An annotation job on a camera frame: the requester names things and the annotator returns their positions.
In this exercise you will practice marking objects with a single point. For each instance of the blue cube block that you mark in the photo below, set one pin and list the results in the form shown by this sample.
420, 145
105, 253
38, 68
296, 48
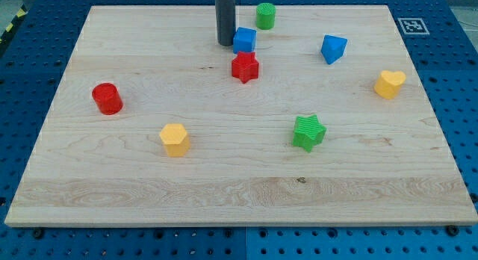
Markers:
244, 40

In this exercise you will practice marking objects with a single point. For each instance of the blue triangle block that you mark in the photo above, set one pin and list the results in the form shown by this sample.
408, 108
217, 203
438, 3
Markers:
333, 48

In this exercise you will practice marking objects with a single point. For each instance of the red star block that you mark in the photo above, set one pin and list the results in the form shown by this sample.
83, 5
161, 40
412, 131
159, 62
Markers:
245, 66

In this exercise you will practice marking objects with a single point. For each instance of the yellow hexagon block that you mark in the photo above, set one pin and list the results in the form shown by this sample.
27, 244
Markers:
175, 139

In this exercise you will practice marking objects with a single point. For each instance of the green star block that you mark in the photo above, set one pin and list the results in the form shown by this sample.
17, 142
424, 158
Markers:
308, 132

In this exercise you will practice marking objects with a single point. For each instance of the light wooden board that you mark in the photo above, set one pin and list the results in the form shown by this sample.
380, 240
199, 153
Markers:
382, 162

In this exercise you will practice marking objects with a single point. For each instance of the green cylinder block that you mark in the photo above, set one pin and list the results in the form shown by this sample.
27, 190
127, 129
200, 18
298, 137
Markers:
265, 16

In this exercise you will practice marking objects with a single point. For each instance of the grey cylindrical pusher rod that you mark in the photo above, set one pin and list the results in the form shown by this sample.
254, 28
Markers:
225, 20

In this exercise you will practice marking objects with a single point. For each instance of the red cylinder block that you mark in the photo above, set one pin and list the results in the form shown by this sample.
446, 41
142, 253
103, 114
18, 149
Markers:
107, 98

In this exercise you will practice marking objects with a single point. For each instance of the yellow heart block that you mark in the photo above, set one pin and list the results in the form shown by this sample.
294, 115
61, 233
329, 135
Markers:
389, 83

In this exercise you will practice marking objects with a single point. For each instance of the white fiducial marker tag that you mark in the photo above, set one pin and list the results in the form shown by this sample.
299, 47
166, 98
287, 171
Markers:
413, 26

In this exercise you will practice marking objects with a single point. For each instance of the black bolt front left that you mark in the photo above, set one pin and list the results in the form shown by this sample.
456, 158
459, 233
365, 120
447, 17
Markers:
38, 233

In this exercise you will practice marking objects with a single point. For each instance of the black bolt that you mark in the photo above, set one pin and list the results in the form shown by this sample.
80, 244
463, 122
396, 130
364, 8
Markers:
452, 230
38, 233

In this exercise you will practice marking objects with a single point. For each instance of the black bolt front right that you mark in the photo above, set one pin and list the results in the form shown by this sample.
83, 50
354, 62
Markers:
452, 230

